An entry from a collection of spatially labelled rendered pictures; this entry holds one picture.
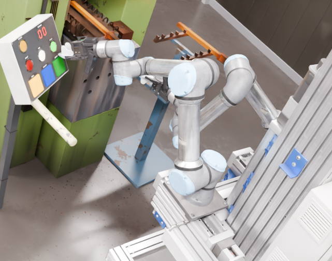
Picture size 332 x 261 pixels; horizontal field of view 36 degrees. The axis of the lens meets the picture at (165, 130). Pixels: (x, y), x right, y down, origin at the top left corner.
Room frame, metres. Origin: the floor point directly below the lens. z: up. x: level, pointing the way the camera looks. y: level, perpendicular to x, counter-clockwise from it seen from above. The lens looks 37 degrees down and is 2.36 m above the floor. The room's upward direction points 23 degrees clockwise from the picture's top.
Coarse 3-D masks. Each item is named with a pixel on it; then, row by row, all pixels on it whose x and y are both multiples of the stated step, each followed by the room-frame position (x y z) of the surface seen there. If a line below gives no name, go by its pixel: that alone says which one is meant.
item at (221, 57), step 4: (180, 24) 2.85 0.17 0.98; (184, 28) 2.83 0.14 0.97; (188, 28) 2.84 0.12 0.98; (188, 32) 2.81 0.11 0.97; (192, 32) 2.82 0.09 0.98; (192, 36) 2.79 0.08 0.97; (196, 36) 2.79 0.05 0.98; (196, 40) 2.78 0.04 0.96; (200, 40) 2.76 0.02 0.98; (204, 40) 2.78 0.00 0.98; (200, 44) 2.76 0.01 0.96; (204, 44) 2.75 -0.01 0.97; (208, 44) 2.76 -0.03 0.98; (208, 48) 2.73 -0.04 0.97; (212, 48) 2.73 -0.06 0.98; (212, 52) 2.71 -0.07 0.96; (216, 52) 2.70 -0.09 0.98; (216, 56) 2.69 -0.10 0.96; (220, 56) 2.68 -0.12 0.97; (224, 56) 2.67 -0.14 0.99; (220, 60) 2.68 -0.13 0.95; (224, 60) 2.67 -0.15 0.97
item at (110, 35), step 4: (72, 4) 2.51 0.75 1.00; (76, 4) 2.51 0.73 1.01; (80, 8) 2.49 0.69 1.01; (84, 12) 2.46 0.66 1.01; (88, 12) 2.48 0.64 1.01; (88, 16) 2.44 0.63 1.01; (92, 16) 2.46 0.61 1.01; (92, 20) 2.42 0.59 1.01; (96, 20) 2.44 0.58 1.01; (96, 24) 2.40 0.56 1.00; (100, 24) 2.41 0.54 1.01; (100, 28) 2.38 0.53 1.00; (104, 28) 2.39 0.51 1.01; (104, 32) 2.37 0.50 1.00; (108, 32) 2.36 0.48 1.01; (112, 32) 2.37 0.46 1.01; (108, 36) 2.35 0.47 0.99; (112, 36) 2.34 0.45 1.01; (116, 36) 2.35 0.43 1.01
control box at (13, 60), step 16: (48, 16) 1.95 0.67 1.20; (16, 32) 1.77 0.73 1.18; (32, 32) 1.81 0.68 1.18; (48, 32) 1.91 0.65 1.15; (0, 48) 1.65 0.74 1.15; (16, 48) 1.67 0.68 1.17; (32, 48) 1.77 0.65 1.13; (48, 48) 1.88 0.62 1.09; (16, 64) 1.65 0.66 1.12; (48, 64) 1.84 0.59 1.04; (64, 64) 1.95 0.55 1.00; (16, 80) 1.65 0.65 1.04; (16, 96) 1.64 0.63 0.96; (32, 96) 1.66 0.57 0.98
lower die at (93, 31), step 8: (72, 8) 2.48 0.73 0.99; (72, 16) 2.41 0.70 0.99; (80, 16) 2.44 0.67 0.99; (96, 16) 2.51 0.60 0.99; (72, 24) 2.34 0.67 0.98; (88, 24) 2.39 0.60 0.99; (104, 24) 2.46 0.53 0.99; (72, 32) 2.33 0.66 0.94; (80, 32) 2.30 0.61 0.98; (88, 32) 2.33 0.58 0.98; (96, 32) 2.35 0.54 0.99
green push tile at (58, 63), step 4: (60, 56) 1.93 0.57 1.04; (56, 60) 1.90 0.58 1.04; (60, 60) 1.92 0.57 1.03; (56, 64) 1.89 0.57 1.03; (60, 64) 1.91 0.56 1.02; (56, 68) 1.88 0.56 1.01; (60, 68) 1.90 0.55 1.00; (64, 68) 1.93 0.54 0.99; (56, 72) 1.87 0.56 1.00; (60, 72) 1.89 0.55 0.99
